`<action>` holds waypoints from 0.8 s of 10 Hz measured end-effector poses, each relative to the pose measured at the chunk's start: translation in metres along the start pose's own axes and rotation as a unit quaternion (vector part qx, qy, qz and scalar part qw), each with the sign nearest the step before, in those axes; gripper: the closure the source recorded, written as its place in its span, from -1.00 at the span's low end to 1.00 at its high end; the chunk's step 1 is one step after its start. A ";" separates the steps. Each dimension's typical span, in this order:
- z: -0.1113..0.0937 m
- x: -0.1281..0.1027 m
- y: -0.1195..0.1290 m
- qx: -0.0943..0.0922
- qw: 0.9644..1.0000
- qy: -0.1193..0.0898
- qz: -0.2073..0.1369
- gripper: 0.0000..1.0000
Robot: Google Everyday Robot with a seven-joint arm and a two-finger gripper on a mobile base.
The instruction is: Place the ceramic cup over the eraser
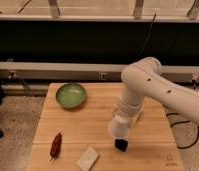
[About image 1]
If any black hanging cable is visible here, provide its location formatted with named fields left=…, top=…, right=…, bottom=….
left=136, top=12, right=158, bottom=61

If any red chili pepper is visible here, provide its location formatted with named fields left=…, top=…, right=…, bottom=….
left=50, top=133, right=62, bottom=159

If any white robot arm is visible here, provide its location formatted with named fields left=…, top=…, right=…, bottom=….
left=108, top=57, right=199, bottom=152

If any white eraser block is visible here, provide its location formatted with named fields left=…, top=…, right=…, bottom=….
left=77, top=147, right=99, bottom=171

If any black floor cable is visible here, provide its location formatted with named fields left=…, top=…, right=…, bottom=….
left=165, top=112, right=199, bottom=150

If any white wall rail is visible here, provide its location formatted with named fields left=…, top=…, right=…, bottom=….
left=0, top=62, right=199, bottom=83

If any green ceramic bowl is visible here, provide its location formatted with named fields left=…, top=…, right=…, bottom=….
left=56, top=83, right=87, bottom=109

